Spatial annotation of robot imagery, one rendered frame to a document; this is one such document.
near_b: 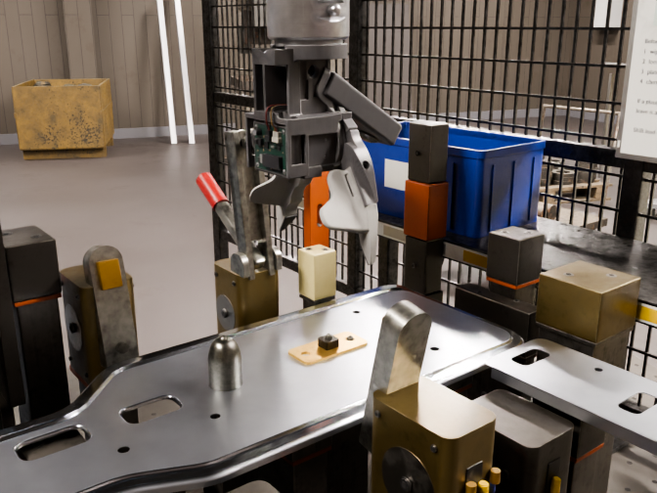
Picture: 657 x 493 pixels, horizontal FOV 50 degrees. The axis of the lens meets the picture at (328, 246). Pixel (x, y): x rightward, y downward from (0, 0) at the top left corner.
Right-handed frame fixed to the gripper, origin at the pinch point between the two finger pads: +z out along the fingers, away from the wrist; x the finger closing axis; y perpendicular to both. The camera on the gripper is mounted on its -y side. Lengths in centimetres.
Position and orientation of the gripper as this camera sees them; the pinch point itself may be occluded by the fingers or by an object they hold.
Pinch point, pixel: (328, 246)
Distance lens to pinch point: 72.8
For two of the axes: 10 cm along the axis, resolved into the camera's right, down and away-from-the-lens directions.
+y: -7.9, 1.9, -5.8
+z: 0.1, 9.5, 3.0
